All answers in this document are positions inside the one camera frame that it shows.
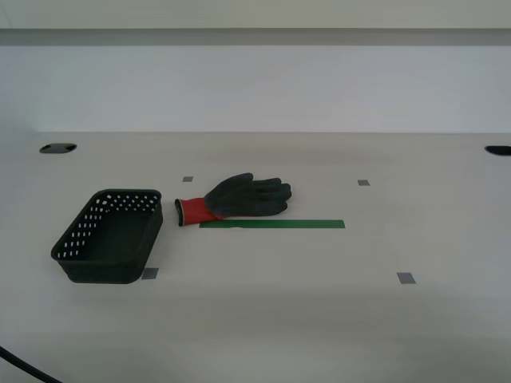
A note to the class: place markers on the black glove with red cuff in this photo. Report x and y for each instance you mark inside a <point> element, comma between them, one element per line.
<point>243,197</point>

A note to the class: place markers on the black perforated plastic basket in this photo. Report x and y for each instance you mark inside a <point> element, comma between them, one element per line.
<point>108,239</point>

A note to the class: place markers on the green tape strip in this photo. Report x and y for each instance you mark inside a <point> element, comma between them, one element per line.
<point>287,224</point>

